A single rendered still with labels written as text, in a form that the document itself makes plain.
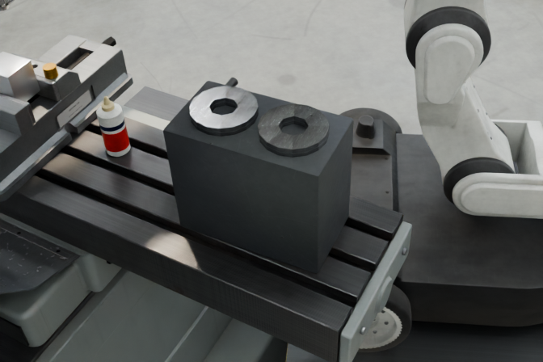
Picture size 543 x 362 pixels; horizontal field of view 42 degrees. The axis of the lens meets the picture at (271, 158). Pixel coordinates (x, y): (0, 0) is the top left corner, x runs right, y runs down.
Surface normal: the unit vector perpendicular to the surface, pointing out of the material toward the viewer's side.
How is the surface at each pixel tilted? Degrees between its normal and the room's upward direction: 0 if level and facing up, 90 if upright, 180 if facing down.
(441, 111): 115
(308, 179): 90
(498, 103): 0
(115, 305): 90
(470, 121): 90
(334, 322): 0
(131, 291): 90
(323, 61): 0
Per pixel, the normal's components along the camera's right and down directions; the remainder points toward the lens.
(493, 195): -0.11, 0.67
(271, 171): -0.43, 0.62
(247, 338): -0.04, -0.74
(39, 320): 0.87, 0.30
